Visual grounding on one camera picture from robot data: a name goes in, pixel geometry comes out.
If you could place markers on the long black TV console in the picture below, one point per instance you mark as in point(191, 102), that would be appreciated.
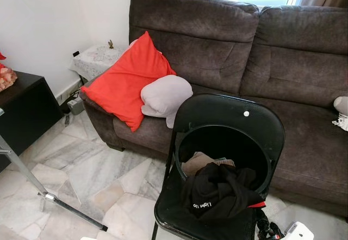
point(27, 115)

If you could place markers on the beige garment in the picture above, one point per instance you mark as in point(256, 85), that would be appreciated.
point(196, 161)

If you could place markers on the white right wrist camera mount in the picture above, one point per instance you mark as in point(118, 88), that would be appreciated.
point(299, 233)

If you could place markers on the red laughing Buddha statue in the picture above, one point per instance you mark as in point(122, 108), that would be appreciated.
point(7, 79)

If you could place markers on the silver metal clothes rack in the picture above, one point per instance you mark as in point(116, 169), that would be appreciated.
point(24, 171)

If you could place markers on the red square cushion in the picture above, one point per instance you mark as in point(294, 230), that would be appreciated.
point(125, 82)

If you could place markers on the light grey pillow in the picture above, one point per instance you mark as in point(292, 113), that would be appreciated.
point(166, 93)

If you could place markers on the small brass figurine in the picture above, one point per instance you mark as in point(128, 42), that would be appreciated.
point(111, 44)

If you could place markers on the black folding chair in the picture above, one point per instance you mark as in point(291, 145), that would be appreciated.
point(228, 115)

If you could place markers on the dark brown fabric sofa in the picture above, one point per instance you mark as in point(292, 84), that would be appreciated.
point(283, 66)

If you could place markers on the side table with lace cloth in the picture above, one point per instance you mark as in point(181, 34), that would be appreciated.
point(95, 60)

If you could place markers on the black shirt with red trim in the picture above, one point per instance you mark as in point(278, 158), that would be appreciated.
point(217, 191)

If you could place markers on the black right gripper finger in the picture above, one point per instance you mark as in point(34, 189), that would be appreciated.
point(262, 225)

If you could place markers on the grey power strip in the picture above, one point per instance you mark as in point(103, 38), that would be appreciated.
point(75, 106)

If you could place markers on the black wall socket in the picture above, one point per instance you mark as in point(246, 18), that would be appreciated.
point(75, 53)

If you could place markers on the grey and white plush toy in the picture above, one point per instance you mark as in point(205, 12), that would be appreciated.
point(341, 112)

